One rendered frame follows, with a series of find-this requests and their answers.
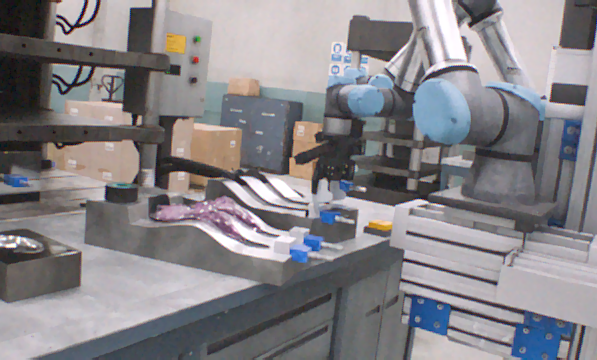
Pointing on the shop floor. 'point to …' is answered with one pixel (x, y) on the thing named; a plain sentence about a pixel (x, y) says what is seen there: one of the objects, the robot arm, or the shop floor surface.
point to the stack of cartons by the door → (304, 138)
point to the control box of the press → (194, 31)
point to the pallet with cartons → (214, 150)
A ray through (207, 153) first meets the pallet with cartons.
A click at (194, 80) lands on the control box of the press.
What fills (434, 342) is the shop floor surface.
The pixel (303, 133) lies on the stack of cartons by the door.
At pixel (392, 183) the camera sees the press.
